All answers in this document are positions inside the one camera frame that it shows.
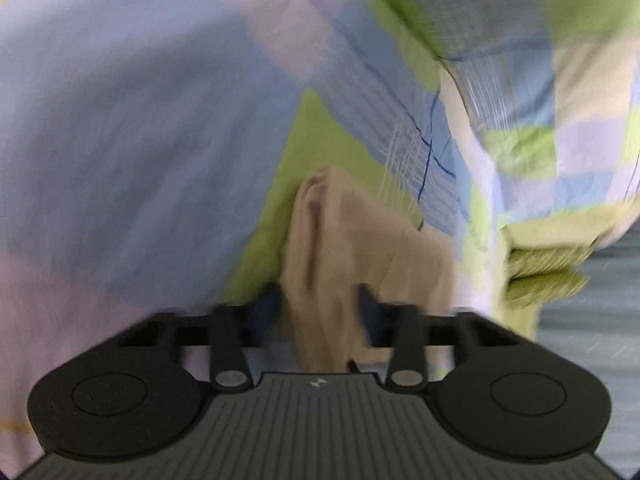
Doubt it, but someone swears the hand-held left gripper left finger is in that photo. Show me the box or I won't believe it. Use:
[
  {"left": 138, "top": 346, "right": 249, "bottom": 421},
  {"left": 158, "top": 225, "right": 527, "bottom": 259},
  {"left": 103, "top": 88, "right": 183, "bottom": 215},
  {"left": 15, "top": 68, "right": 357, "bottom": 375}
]
[{"left": 117, "top": 282, "right": 284, "bottom": 393}]

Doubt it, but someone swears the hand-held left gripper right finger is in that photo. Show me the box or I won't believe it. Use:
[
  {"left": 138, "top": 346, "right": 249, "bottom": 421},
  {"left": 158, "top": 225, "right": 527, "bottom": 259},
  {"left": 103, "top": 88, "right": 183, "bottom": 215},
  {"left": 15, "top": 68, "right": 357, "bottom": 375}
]
[{"left": 355, "top": 282, "right": 532, "bottom": 393}]

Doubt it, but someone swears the beige garment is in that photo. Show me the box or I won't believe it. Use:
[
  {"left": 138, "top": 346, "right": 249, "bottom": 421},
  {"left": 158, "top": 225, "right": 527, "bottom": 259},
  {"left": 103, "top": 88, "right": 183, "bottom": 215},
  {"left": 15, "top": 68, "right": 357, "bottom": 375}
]
[{"left": 282, "top": 165, "right": 458, "bottom": 373}]

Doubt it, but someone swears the plaid bed sheet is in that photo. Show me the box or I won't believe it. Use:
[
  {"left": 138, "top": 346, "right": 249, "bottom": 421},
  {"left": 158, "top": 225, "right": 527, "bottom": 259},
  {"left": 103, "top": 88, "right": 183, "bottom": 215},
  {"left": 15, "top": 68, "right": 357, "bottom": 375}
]
[{"left": 0, "top": 0, "right": 640, "bottom": 461}]

